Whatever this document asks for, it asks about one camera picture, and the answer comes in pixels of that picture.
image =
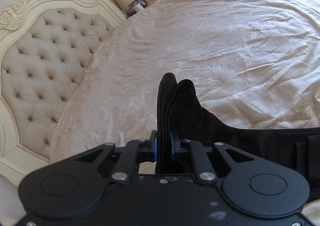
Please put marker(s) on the black pants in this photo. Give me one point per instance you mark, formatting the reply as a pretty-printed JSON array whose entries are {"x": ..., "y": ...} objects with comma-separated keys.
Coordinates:
[{"x": 179, "y": 112}]

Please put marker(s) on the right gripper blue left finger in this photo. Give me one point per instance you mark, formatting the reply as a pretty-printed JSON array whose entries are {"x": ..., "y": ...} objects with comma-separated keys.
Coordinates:
[{"x": 132, "y": 155}]

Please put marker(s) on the cream embroidered bedspread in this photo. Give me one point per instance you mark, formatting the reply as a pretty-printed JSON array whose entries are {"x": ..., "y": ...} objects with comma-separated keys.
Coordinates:
[{"x": 254, "y": 63}]

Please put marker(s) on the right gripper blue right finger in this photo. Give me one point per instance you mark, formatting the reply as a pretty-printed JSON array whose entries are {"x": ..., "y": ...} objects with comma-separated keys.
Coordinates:
[{"x": 189, "y": 156}]

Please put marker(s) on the bedside table clutter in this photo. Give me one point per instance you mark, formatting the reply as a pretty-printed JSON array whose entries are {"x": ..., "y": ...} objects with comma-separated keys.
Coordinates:
[{"x": 136, "y": 6}]

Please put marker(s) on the tufted beige headboard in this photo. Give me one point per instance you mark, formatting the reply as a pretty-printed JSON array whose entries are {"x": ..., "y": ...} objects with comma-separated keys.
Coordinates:
[{"x": 46, "y": 47}]

